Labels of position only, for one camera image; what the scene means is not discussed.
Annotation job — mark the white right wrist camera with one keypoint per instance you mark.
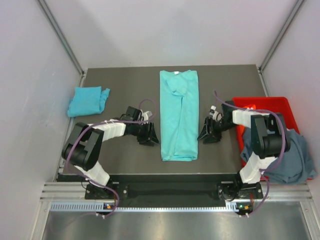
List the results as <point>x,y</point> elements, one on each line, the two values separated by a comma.
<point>216,116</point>

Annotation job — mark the grey aluminium corner post right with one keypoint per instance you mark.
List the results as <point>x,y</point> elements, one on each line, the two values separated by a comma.
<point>279,37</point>

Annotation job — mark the grey aluminium corner post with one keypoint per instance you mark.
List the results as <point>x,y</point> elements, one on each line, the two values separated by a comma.
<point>279,37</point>
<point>60,35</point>

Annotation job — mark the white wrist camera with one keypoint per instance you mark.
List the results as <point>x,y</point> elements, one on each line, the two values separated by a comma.
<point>216,116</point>
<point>145,117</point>

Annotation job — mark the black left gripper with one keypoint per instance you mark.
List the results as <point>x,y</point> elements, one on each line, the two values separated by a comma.
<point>149,136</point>

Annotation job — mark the grey-blue t-shirt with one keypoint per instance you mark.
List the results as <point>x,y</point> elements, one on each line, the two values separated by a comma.
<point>296,166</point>

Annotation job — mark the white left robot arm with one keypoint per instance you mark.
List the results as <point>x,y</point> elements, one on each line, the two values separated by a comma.
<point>82,148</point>

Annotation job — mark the folded blue t-shirt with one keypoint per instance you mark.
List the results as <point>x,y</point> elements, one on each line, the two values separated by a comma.
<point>88,101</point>

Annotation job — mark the teal t-shirt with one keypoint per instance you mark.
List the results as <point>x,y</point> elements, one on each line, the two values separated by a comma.
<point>179,115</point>

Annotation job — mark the grey aluminium corner post left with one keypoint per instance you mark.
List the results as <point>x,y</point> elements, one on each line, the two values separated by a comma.
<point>60,35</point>

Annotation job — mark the grey slotted cable duct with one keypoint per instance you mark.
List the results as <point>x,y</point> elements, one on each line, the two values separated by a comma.
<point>104,207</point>

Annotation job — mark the orange t-shirt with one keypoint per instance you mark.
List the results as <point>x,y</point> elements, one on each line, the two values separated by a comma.
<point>241,128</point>

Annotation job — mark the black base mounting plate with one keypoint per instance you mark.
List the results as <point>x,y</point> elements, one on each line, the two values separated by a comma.
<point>175,190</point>

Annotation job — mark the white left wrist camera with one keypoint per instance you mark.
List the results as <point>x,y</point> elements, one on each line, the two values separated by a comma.
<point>145,117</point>

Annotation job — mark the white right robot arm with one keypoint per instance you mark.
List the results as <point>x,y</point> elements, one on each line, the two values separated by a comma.
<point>269,136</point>

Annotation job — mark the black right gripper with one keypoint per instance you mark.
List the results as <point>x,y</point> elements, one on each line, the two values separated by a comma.
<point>214,137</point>

